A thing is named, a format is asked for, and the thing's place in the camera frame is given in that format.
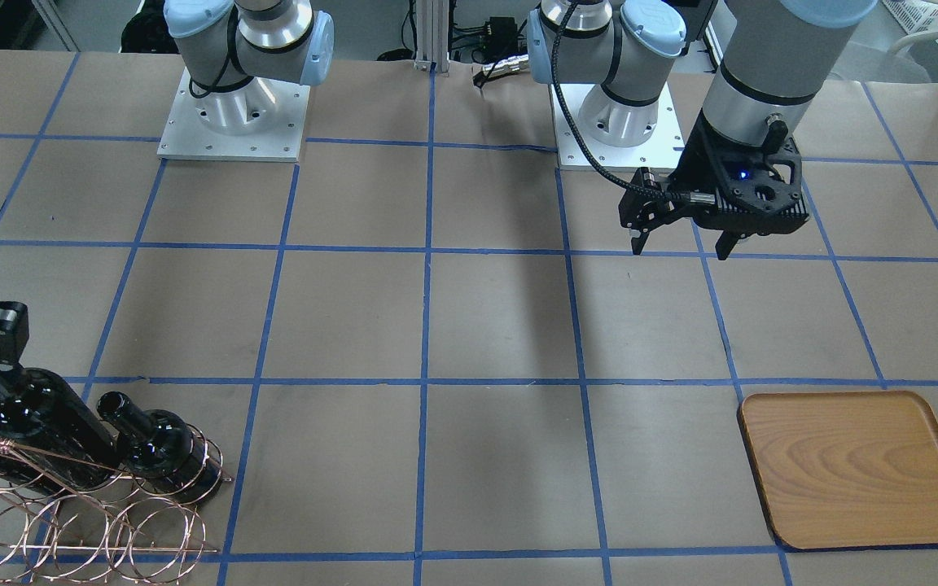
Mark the dark wine bottle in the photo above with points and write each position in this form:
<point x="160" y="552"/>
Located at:
<point x="161" y="449"/>
<point x="61" y="434"/>

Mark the aluminium frame post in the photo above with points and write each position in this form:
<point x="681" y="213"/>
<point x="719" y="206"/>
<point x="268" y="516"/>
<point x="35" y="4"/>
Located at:
<point x="431" y="28"/>

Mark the copper wire bottle basket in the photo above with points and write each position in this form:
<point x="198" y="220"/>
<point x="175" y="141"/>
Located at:
<point x="124" y="533"/>

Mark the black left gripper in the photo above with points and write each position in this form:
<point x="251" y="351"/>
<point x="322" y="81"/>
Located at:
<point x="698" y="169"/>

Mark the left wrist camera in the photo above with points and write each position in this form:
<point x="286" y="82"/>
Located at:
<point x="644" y="206"/>

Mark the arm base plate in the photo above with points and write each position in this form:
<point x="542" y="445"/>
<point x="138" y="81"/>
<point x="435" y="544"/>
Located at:
<point x="262" y="122"/>
<point x="624" y="138"/>

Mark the wooden tray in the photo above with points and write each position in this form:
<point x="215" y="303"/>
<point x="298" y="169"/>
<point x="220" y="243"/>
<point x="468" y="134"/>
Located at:
<point x="844" y="470"/>

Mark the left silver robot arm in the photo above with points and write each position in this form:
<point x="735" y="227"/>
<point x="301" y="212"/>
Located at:
<point x="777" y="60"/>

